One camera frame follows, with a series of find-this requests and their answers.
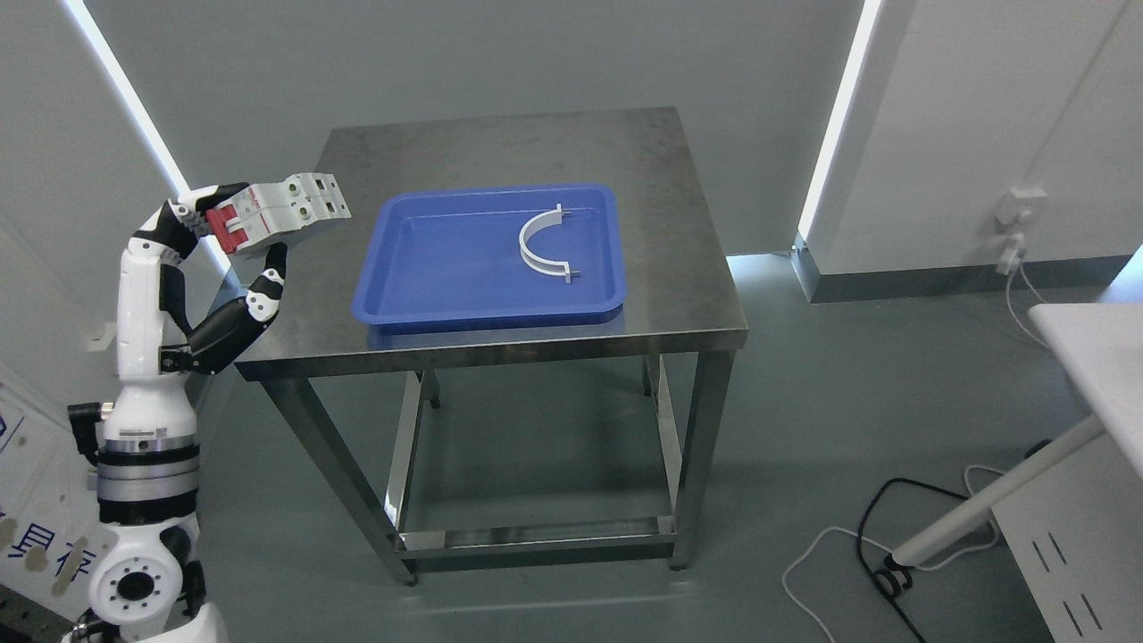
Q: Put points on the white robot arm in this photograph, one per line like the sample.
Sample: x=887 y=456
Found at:
x=144 y=444

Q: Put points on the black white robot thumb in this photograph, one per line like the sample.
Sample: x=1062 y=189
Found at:
x=227 y=332

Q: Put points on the blue plastic tray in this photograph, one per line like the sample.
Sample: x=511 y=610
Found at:
x=491 y=258

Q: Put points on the white wall socket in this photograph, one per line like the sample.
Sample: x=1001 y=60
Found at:
x=1020 y=206

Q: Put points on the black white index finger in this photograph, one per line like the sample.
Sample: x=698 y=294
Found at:
x=177 y=226

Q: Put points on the grey red circuit breaker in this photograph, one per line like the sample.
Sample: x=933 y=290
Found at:
x=284 y=212

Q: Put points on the stainless steel table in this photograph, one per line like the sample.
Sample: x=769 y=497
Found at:
x=489 y=390

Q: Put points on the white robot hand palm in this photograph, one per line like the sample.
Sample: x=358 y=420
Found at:
x=152 y=404

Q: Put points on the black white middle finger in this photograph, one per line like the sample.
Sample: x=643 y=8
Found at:
x=193 y=204

